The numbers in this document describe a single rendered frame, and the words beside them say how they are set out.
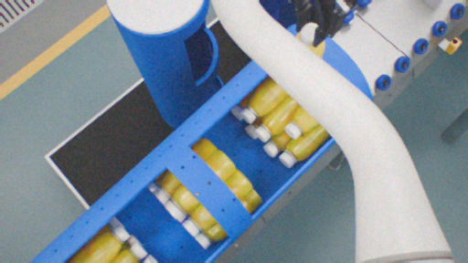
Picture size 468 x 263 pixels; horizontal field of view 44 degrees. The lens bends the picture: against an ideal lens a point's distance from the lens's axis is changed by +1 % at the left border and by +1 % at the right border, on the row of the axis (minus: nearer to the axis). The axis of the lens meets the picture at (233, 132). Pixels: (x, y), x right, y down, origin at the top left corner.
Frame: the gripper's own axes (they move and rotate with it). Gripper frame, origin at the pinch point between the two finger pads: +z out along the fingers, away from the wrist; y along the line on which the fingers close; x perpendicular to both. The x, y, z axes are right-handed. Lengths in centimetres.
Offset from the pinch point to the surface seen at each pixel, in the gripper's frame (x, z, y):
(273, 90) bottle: 4.9, 31.5, 4.5
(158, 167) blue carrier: 37.8, 22.9, 7.2
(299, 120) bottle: 5.7, 32.7, -4.9
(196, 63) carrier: -8, 120, 60
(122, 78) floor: 16, 144, 89
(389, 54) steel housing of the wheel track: -32, 52, -5
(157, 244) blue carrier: 50, 49, 1
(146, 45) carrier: 15, 48, 44
